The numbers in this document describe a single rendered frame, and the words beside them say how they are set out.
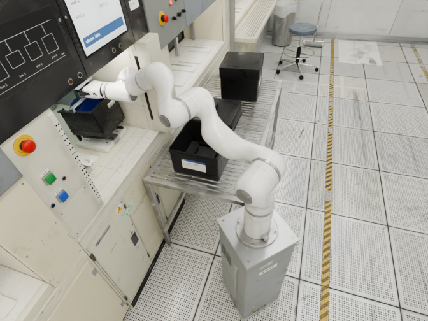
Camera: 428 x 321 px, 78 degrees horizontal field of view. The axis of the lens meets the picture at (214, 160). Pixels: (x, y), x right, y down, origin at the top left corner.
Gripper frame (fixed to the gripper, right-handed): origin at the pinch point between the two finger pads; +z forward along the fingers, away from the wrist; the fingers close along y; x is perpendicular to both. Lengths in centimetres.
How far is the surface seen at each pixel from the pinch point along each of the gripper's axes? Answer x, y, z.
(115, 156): -34.5, -11.1, -15.8
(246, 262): -46, -44, -98
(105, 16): 34.3, -1.1, -30.0
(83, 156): -31.3, -19.1, -1.6
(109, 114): -15.3, 0.1, -11.4
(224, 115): -35, 42, -63
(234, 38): -37, 175, -32
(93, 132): -19.7, -10.5, -7.0
